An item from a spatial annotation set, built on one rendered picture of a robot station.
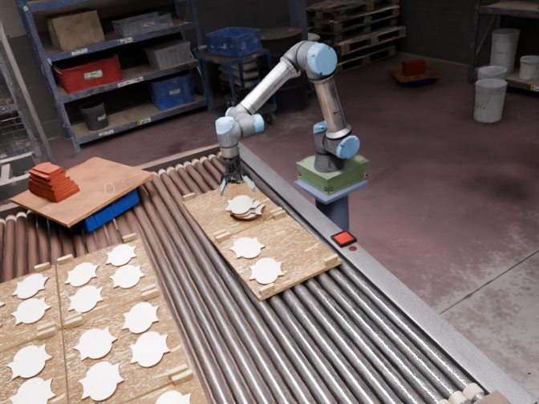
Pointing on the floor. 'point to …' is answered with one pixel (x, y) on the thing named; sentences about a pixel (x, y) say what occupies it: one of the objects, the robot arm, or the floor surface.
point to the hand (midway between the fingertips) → (238, 193)
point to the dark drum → (285, 35)
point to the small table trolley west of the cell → (233, 82)
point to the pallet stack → (355, 29)
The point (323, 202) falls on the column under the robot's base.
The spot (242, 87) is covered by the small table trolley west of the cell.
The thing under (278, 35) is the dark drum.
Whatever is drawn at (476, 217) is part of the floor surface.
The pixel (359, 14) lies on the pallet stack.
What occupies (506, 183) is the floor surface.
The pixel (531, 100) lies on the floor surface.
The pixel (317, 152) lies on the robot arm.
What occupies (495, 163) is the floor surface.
